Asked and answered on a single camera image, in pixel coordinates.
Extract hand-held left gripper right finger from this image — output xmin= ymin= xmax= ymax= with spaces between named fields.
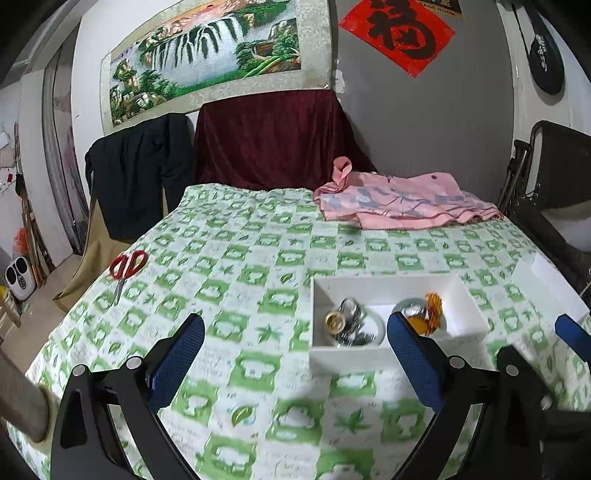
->
xmin=387 ymin=312 xmax=551 ymax=480

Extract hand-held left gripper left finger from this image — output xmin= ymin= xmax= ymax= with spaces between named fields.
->
xmin=50 ymin=313 xmax=206 ymax=480

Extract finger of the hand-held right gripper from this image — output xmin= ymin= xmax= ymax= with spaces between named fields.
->
xmin=555 ymin=313 xmax=591 ymax=357

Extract white rectangular box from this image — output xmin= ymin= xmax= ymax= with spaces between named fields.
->
xmin=309 ymin=274 xmax=490 ymax=371

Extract amber bead bracelet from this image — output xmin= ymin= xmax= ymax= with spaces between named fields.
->
xmin=425 ymin=292 xmax=445 ymax=333

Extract silver chain necklace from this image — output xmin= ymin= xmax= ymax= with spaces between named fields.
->
xmin=335 ymin=330 xmax=379 ymax=347

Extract person's left forearm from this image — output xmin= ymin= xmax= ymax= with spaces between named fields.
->
xmin=0 ymin=346 xmax=53 ymax=446

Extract orange translucent ornament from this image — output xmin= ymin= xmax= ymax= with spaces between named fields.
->
xmin=405 ymin=314 xmax=435 ymax=336

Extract white box lid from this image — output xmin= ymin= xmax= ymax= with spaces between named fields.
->
xmin=510 ymin=251 xmax=591 ymax=325

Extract green checked tablecloth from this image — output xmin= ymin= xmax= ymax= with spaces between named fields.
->
xmin=18 ymin=184 xmax=591 ymax=480

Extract tan brown cloth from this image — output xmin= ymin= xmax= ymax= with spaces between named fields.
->
xmin=52 ymin=189 xmax=170 ymax=315

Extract pink floral cloth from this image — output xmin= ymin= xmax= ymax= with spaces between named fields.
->
xmin=313 ymin=156 xmax=507 ymax=230

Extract black mesh folding chair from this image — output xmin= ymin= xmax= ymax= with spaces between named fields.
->
xmin=496 ymin=120 xmax=591 ymax=297

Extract wooden stool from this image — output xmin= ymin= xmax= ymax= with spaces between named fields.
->
xmin=0 ymin=286 xmax=22 ymax=343

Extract white foot massager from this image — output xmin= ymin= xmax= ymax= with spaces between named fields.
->
xmin=4 ymin=258 xmax=31 ymax=301

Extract bundle of wooden sticks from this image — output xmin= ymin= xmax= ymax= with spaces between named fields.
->
xmin=19 ymin=194 xmax=54 ymax=283

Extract black garment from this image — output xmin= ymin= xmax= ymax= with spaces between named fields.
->
xmin=84 ymin=113 xmax=195 ymax=241

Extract maroon velvet cloth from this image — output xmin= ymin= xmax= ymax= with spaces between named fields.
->
xmin=194 ymin=90 xmax=378 ymax=191

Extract black racket bag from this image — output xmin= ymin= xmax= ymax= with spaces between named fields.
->
xmin=525 ymin=0 xmax=567 ymax=96

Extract waterfall landscape painting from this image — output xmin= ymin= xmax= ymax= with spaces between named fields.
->
xmin=100 ymin=0 xmax=334 ymax=130

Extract silver keychain bundle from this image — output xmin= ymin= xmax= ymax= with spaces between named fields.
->
xmin=339 ymin=298 xmax=370 ymax=335

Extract red handled scissors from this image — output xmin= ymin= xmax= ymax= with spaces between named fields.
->
xmin=108 ymin=250 xmax=150 ymax=306

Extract red paper wall decoration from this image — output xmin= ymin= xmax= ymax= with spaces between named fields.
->
xmin=338 ymin=0 xmax=456 ymax=79

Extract dark wall sign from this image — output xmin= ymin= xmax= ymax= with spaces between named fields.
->
xmin=416 ymin=0 xmax=464 ymax=20

